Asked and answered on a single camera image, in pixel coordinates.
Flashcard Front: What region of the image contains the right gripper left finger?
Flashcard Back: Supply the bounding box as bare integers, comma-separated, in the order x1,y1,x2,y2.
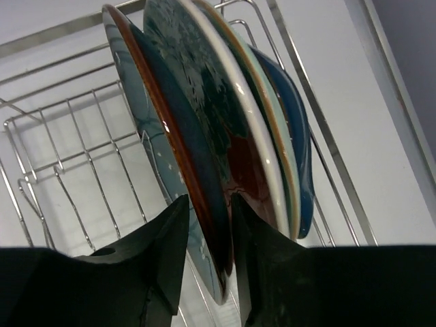
1,195,189,326

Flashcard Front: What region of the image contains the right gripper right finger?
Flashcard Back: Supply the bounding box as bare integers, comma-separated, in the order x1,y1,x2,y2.
231,194,435,326

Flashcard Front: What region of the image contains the dark blue plate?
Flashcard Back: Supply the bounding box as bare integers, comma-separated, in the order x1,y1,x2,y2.
250,46,315,238

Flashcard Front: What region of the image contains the mint green flower plate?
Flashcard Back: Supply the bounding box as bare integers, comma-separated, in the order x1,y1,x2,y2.
194,1,301,240

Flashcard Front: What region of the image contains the dark teal blossom plate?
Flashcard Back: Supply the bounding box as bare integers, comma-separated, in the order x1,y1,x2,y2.
102,5,232,305

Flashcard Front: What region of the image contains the red teal flower plate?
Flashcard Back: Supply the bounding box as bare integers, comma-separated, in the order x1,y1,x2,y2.
143,1,292,237

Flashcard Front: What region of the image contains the metal wire dish rack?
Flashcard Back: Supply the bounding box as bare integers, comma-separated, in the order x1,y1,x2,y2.
0,0,381,327

